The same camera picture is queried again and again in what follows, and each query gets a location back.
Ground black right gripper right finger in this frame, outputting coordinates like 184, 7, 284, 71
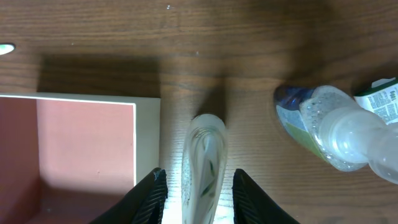
232, 169, 299, 224

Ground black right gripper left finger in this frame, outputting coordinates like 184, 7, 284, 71
90, 167, 168, 224

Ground white lotion tube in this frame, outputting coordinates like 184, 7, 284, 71
181, 114, 228, 224

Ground clear hand sanitizer bottle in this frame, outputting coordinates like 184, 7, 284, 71
274, 85, 397, 184

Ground green white soap box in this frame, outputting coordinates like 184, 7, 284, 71
354, 77, 397, 124

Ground white box with pink interior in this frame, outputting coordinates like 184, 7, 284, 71
1, 93, 160, 223

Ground green white toothbrush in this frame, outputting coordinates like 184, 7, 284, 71
0, 44, 16, 55

